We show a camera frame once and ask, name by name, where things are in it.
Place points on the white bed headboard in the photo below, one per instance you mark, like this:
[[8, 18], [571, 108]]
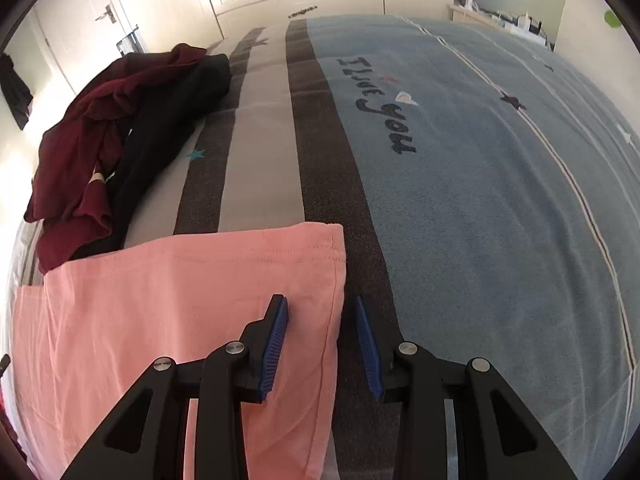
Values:
[[585, 25]]

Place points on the black garment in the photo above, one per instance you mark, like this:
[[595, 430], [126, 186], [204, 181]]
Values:
[[150, 130]]

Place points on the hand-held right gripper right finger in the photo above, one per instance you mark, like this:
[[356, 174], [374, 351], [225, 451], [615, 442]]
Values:
[[367, 350]]

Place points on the green apple sticker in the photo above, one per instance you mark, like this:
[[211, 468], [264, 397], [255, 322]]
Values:
[[611, 17]]

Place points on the white door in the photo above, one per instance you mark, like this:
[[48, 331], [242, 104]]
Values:
[[75, 25]]

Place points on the maroon garment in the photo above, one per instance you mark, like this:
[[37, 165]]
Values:
[[70, 160]]

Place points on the striped star-print bed sheet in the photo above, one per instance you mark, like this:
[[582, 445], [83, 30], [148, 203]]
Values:
[[475, 210]]

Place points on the pink shirt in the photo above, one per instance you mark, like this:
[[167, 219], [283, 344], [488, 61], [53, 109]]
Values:
[[150, 300]]

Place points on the white power strip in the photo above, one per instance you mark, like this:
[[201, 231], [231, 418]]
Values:
[[520, 22]]

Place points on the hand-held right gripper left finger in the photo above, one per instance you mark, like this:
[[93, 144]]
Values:
[[274, 345]]

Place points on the silver ribbed suitcase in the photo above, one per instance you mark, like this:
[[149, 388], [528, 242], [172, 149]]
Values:
[[131, 42]]

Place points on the dark hanging garment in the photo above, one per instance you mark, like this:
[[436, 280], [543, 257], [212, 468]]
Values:
[[15, 90]]

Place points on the light wooden nightstand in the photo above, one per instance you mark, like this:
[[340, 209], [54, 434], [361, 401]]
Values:
[[465, 14]]

